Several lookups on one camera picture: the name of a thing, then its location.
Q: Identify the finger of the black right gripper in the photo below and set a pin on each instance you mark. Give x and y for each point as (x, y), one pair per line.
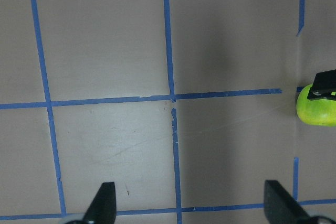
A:
(323, 86)

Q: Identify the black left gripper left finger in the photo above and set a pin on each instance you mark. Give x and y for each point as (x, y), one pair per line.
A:
(103, 207)

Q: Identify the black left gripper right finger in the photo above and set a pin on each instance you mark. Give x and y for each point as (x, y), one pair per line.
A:
(281, 207)

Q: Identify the green apple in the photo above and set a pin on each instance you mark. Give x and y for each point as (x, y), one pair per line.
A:
(315, 112)

